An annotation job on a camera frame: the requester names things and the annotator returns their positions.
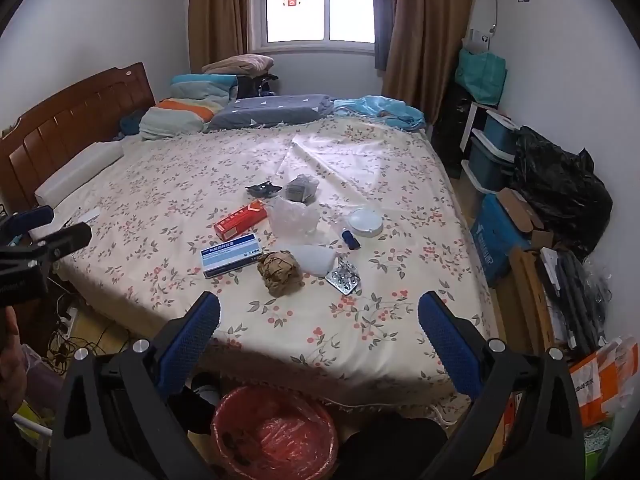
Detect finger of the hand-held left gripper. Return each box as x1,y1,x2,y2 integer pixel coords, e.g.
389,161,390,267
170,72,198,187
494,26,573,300
0,222,94,270
0,205,55,237

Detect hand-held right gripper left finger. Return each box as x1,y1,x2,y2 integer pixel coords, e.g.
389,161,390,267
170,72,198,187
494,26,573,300
50,291,223,480

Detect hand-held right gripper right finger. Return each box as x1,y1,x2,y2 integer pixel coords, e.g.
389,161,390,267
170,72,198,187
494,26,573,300
417,291,587,480

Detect red lined trash bin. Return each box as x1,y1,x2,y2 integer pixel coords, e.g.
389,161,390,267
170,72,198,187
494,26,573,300
210,385,340,480

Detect black blue snack wrapper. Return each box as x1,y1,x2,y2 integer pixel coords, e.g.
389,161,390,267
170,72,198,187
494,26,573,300
244,178,283,199

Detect person's left forearm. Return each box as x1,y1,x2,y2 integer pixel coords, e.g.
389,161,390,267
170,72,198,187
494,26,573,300
0,305,28,411

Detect white pillow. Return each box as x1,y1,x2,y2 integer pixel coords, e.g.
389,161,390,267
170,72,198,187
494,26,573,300
34,141,126,208

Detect white power strip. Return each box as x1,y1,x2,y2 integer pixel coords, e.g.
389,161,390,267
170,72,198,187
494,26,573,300
56,306,80,338

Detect blue white medicine box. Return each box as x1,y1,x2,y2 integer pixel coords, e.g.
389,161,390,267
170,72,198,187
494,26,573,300
200,233,263,279

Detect wooden boards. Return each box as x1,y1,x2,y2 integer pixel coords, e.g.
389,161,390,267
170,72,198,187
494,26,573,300
507,246,556,356

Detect crumpled brown paper ball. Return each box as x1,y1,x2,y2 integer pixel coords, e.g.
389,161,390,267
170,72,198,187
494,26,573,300
257,251,305,297

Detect wooden headboard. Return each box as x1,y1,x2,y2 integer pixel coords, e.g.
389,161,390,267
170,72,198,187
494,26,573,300
0,62,157,211

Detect blue cardboard box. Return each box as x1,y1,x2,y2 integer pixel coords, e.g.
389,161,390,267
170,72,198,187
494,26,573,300
470,192,531,288

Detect red cardboard box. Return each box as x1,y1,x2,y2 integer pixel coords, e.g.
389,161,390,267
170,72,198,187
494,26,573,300
213,200,269,242

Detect silver pill blister pack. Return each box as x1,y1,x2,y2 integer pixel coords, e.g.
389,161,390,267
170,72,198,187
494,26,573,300
325,260,362,295

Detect bundle of black rods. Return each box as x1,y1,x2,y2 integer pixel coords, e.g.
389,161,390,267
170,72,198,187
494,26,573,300
542,247,613,356

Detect clear crumpled plastic container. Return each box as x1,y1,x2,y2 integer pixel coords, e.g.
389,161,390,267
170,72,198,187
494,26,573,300
267,196,322,242

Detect white round lid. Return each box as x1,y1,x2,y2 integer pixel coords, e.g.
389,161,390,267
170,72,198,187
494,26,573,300
347,208,384,238

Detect orange white plastic bag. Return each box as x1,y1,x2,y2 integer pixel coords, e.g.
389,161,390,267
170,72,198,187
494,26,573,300
567,335,640,426

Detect grey printed plastic bag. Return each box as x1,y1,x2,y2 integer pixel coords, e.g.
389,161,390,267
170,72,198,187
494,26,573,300
283,173,321,206

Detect striped folded quilt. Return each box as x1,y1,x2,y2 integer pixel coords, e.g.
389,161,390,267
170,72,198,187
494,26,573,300
139,74,240,141

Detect black garbage bag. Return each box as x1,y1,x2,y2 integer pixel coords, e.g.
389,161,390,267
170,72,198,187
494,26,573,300
512,125,614,263

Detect floral bed sheet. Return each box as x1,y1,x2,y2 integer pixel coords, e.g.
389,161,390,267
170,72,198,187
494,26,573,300
34,110,501,423

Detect white blue storage drawers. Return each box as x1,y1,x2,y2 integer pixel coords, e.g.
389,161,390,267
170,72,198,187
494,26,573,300
459,101,523,196

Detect grey triangle print pillow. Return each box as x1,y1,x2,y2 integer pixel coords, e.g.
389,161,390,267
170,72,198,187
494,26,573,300
207,93,335,131

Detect teal blanket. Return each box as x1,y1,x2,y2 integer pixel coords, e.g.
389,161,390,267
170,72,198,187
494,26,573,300
332,95,427,133

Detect black chair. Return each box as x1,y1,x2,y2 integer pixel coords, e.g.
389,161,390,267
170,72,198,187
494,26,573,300
235,73,280,100

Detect beige folded blanket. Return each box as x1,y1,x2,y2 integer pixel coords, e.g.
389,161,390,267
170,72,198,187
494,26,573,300
201,54,275,77

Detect teal tote bag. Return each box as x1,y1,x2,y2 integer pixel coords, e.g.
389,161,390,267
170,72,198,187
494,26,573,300
454,48,508,107

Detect brown curtain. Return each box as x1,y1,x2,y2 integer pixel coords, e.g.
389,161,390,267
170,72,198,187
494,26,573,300
381,0,478,123
188,0,250,75

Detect dark blue curtain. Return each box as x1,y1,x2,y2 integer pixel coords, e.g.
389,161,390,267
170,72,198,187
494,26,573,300
369,0,400,72

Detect window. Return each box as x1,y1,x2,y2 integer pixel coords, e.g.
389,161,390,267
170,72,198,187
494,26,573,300
249,0,377,53

